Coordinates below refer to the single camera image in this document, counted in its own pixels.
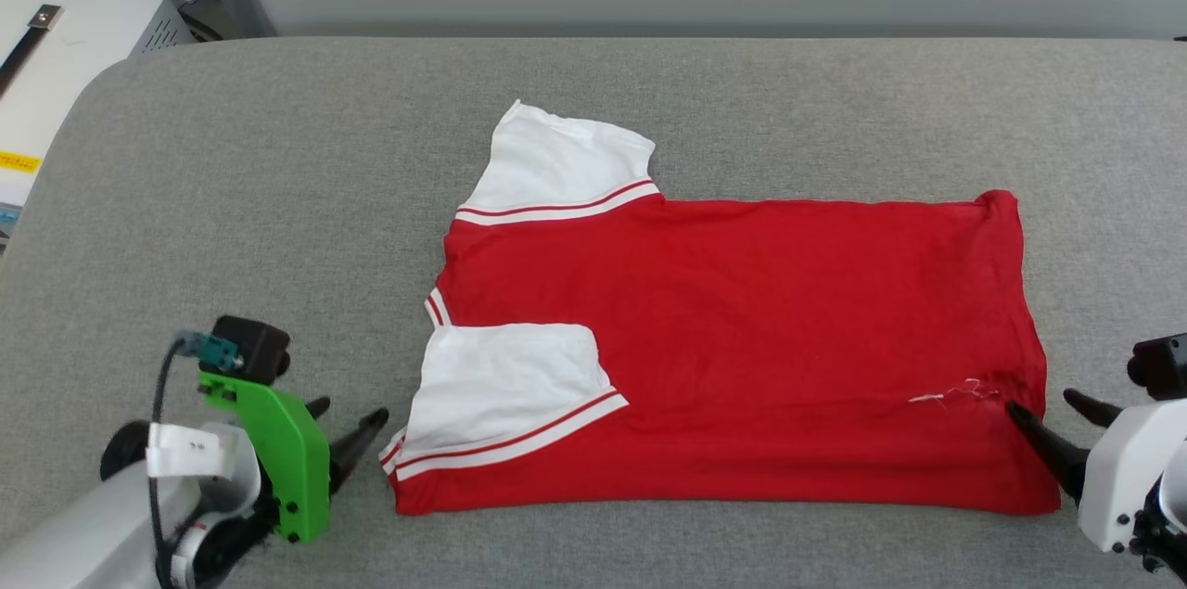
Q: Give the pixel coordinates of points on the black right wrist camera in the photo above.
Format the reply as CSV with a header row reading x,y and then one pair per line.
x,y
1164,366

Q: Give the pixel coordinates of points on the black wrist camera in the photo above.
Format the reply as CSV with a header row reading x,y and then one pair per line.
x,y
250,348
1164,366

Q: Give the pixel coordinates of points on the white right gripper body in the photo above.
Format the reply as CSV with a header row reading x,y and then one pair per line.
x,y
1127,478

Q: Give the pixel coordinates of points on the red and white shirt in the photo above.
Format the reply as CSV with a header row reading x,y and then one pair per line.
x,y
742,339

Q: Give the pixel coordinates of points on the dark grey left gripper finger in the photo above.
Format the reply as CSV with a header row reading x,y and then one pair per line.
x,y
320,406
357,445

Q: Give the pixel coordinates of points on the white low cabinet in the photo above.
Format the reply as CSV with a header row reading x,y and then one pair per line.
x,y
83,42

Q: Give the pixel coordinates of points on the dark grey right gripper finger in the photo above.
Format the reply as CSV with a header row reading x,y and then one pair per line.
x,y
1052,450
1094,408

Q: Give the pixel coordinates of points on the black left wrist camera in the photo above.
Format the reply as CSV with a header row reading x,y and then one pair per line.
x,y
250,348

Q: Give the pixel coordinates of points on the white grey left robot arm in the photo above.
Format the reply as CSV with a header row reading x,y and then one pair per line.
x,y
74,533

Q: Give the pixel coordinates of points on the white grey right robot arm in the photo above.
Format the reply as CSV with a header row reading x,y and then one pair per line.
x,y
1168,524

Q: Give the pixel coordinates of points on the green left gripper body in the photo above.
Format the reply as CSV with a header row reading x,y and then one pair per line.
x,y
292,468

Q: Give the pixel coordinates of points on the yellow warning sticker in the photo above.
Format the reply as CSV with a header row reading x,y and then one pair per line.
x,y
17,162

